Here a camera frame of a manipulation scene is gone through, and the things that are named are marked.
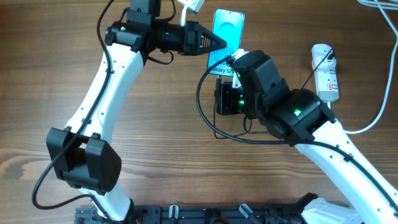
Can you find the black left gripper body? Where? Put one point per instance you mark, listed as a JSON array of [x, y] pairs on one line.
[[172, 37]]

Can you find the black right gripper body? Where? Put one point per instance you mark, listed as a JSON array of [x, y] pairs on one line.
[[232, 99]]

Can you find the blue screen smartphone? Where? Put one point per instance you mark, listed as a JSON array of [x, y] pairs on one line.
[[228, 25]]

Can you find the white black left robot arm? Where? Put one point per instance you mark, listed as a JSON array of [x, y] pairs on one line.
[[81, 152]]

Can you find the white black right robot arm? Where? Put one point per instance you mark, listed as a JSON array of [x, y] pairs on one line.
[[302, 119]]

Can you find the white charger adapter plug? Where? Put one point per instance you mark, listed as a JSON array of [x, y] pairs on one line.
[[324, 62]]

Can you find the white power strip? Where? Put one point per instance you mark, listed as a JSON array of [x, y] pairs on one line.
[[326, 81]]

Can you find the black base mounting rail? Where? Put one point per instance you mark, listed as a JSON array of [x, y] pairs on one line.
[[280, 213]]

